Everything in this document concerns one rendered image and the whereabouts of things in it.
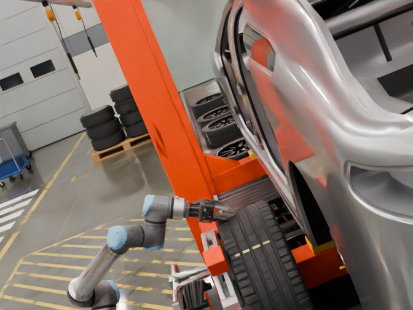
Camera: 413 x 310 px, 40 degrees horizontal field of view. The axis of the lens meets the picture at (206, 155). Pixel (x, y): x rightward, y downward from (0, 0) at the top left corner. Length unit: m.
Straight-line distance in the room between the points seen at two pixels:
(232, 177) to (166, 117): 2.18
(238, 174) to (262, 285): 2.63
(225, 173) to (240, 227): 2.45
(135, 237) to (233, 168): 2.52
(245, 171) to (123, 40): 2.40
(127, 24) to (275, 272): 1.24
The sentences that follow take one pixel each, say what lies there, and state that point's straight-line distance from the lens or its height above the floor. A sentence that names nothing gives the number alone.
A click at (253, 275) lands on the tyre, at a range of 2.17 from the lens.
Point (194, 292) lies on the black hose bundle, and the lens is 2.26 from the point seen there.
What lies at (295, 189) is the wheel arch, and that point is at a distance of 2.68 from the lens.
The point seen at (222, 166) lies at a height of 0.72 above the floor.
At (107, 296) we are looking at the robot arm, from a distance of 2.77.
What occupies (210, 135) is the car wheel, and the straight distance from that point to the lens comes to 7.15.
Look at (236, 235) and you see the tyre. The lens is 2.25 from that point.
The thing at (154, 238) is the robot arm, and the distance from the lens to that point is 2.32.
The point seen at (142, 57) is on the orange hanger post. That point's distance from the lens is 2.58.
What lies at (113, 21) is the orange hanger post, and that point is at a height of 2.09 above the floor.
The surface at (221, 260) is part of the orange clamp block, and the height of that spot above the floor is 1.13.
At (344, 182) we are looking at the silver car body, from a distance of 1.48.
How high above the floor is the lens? 2.04
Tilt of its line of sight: 15 degrees down
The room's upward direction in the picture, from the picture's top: 22 degrees counter-clockwise
